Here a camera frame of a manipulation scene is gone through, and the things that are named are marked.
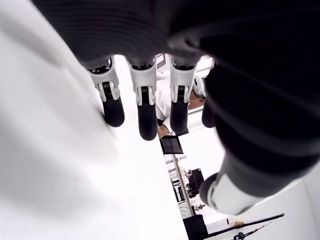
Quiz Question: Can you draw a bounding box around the wooden shelf rack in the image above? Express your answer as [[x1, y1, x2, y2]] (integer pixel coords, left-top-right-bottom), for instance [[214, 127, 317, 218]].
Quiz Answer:
[[164, 153, 196, 218]]

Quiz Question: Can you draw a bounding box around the person in white shirt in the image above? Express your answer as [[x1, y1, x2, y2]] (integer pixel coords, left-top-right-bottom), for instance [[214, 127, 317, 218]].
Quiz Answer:
[[155, 74, 208, 140]]

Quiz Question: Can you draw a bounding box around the long black rod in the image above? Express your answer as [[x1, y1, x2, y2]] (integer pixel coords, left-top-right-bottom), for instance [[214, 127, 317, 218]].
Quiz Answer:
[[207, 212, 286, 237]]

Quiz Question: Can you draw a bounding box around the black equipment rack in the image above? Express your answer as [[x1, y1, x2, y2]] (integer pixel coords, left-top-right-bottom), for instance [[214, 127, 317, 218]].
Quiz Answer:
[[186, 167, 205, 198]]

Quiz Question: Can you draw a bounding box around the black box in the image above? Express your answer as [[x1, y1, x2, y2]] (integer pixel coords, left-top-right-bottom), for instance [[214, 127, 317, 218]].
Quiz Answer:
[[182, 214, 208, 240]]

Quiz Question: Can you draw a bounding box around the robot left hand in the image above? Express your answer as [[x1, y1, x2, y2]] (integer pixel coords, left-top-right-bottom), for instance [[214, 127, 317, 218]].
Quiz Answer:
[[29, 0, 320, 216]]

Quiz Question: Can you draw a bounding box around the black folding chair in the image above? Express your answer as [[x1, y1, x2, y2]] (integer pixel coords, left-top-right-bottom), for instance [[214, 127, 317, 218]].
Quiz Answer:
[[159, 136, 185, 155]]

